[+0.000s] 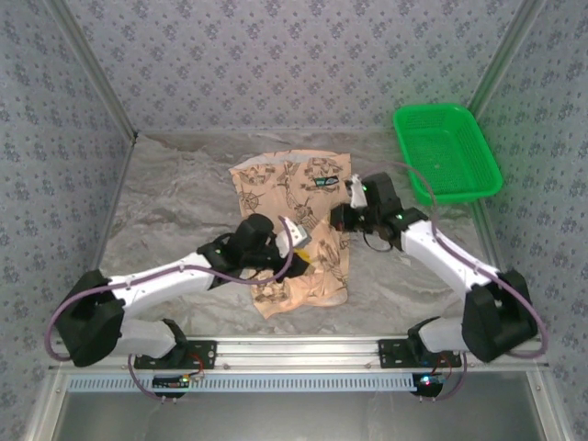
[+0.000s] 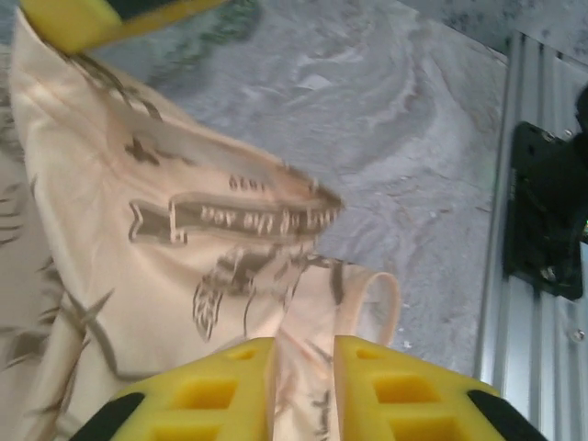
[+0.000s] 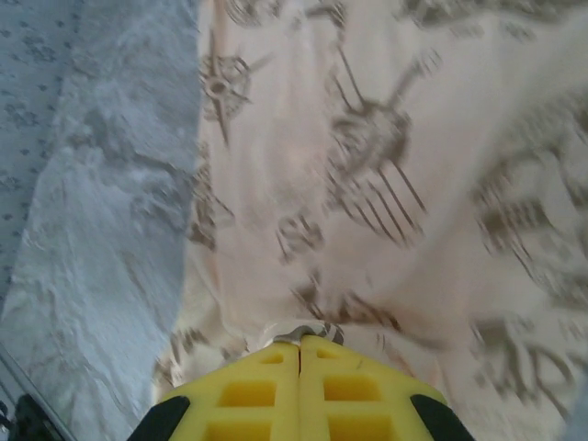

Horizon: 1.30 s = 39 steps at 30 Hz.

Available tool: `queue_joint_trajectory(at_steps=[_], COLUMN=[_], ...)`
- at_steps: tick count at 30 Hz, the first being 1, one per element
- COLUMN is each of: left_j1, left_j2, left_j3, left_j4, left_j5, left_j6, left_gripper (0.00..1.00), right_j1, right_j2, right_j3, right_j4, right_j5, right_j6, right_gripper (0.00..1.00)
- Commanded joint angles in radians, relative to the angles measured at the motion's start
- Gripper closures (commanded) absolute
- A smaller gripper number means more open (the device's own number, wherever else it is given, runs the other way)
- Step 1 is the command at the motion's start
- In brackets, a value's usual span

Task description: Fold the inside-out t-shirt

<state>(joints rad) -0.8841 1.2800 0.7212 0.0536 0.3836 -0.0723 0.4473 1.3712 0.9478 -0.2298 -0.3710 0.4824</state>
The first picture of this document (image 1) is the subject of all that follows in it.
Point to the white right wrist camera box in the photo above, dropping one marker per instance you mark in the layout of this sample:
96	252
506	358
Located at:
357	195

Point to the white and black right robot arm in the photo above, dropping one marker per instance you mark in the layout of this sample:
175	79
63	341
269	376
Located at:
496	331

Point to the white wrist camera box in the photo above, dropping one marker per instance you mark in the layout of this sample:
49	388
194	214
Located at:
357	195
301	234

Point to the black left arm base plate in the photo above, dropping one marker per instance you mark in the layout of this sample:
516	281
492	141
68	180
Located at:
204	356

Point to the grey metal sheet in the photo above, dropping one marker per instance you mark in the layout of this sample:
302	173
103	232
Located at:
294	418

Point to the aluminium frame post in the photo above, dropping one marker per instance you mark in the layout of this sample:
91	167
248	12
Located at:
549	413
498	69
95	69
43	413

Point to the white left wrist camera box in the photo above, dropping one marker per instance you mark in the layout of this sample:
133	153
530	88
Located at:
301	234

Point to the aluminium mounting rail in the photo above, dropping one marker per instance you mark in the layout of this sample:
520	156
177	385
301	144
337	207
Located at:
294	351

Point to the peach printed t-shirt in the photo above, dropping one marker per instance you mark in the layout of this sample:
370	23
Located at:
275	184

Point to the green plastic basket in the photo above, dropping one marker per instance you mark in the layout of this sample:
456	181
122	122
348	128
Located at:
441	156

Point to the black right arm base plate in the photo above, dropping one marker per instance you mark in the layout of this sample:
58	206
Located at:
390	353

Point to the small circuit board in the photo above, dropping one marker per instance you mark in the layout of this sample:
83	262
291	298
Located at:
170	381
434	380

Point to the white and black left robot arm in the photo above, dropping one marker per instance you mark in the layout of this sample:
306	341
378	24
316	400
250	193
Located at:
87	331

